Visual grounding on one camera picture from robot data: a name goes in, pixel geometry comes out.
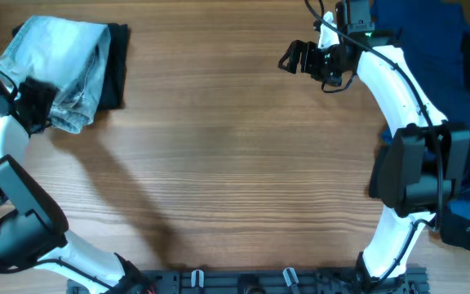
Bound light blue denim shorts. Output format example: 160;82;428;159
0;16;111;134

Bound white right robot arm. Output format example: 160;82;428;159
278;1;470;288

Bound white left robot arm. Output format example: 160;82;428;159
0;71;149;293

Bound folded black garment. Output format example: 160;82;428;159
13;23;130;111

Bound dark blue garment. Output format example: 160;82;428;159
370;0;470;220

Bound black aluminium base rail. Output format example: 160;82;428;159
66;267;430;294

